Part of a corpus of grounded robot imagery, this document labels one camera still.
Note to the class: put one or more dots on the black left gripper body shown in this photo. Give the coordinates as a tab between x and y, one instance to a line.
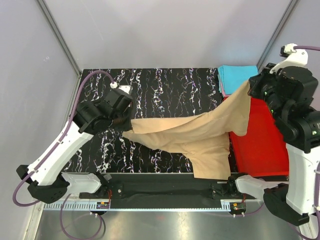
124	120

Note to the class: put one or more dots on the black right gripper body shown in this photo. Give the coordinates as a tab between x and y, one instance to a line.
261	87

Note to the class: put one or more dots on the beige t shirt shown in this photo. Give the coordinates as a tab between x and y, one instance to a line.
203	138

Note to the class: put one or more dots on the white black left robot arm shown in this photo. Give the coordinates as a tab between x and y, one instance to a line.
47	182

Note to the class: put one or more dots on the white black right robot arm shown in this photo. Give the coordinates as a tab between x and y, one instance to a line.
287	88

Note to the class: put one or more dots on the folded light blue t shirt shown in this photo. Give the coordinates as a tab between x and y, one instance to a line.
232	77

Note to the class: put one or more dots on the red plastic bin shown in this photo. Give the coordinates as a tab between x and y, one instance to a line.
262	151

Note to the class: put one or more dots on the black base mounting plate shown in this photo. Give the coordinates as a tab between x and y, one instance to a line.
163	191

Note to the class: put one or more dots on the right aluminium corner post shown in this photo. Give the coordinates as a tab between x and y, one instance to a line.
277	31

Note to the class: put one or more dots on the aluminium corner post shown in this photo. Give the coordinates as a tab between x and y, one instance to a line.
277	31
58	35

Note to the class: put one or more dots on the left aluminium corner post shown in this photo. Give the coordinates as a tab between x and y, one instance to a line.
58	35

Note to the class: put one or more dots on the white slotted cable duct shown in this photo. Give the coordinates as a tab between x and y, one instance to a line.
78	205

